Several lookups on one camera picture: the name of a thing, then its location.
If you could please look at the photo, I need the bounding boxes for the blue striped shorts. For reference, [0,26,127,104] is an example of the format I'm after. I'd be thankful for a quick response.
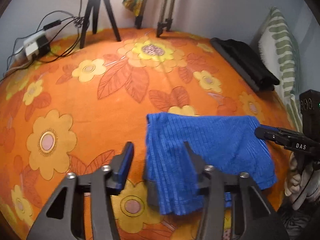
[146,112,277,216]

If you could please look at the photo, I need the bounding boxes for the right hand in white glove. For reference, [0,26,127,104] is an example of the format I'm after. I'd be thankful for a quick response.
[285,152,319,210]

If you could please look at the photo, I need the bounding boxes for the black folded garment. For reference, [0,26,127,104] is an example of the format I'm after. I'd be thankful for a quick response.
[209,37,280,92]

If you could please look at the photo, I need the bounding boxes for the green striped white pillow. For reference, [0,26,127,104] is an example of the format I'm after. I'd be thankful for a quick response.
[250,7,302,132]

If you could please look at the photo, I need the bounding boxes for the orange floral bedsheet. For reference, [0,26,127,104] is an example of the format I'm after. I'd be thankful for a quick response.
[1,29,293,239]

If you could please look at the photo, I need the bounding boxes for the silver tall tripod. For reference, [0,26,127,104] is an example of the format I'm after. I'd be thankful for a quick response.
[135,0,175,37]

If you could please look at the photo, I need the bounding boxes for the white power strip with adapters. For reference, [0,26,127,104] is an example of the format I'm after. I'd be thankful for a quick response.
[14,30,50,61]

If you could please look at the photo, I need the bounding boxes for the small black tripod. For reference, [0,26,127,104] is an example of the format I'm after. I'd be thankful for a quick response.
[80,0,121,49]

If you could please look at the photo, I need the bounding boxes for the black power cables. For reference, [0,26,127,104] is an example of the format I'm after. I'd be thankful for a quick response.
[0,0,87,83]

